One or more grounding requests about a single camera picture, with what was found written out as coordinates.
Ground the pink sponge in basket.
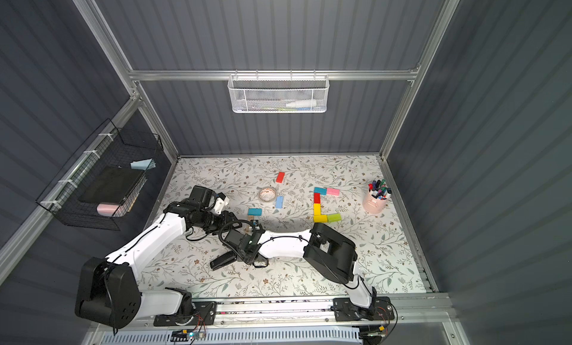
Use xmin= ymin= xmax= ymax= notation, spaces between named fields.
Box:
xmin=97 ymin=203 xmax=120 ymax=217

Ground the light blue block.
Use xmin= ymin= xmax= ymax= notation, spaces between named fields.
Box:
xmin=275 ymin=196 xmax=284 ymax=209

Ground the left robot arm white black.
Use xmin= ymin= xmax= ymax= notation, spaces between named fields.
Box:
xmin=74 ymin=186 xmax=235 ymax=331

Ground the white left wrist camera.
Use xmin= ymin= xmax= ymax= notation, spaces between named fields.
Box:
xmin=212 ymin=193 xmax=229 ymax=215

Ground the pink cup of markers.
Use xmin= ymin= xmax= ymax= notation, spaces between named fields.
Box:
xmin=363 ymin=179 xmax=393 ymax=215

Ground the light blue sponge in basket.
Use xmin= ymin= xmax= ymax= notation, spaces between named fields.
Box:
xmin=130 ymin=159 xmax=156 ymax=171

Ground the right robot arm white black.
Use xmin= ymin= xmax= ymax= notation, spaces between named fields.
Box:
xmin=210 ymin=220 xmax=377 ymax=312

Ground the black stapler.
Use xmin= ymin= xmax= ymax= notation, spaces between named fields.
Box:
xmin=209 ymin=251 xmax=237 ymax=271

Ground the white wire mesh basket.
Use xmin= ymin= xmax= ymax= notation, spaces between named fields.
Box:
xmin=227 ymin=75 xmax=330 ymax=114

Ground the black pad in basket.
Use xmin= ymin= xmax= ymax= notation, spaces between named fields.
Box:
xmin=78 ymin=166 xmax=144 ymax=204

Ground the teal block small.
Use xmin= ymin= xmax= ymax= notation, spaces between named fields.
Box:
xmin=314 ymin=187 xmax=327 ymax=195

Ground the lime green block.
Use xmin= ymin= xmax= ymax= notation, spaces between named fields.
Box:
xmin=324 ymin=213 xmax=342 ymax=224

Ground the white tape roll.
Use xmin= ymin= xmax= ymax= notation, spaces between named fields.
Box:
xmin=258 ymin=187 xmax=278 ymax=203

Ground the white bottle in basket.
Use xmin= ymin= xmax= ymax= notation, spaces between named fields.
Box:
xmin=286 ymin=99 xmax=317 ymax=110

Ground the black wire wall basket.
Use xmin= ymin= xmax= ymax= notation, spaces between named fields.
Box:
xmin=36 ymin=126 xmax=169 ymax=231

